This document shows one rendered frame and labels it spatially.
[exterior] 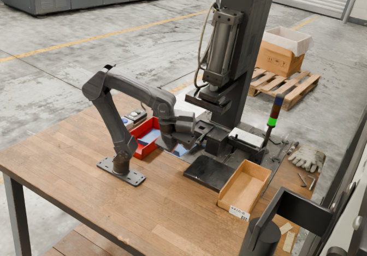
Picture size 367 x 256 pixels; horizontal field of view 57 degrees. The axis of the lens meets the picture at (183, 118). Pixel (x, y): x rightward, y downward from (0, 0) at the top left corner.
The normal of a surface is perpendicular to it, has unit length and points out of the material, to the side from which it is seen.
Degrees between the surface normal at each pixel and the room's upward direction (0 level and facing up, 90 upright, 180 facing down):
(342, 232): 90
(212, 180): 0
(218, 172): 0
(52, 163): 0
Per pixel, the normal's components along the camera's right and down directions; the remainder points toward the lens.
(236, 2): -0.50, 0.38
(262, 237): 0.15, -0.85
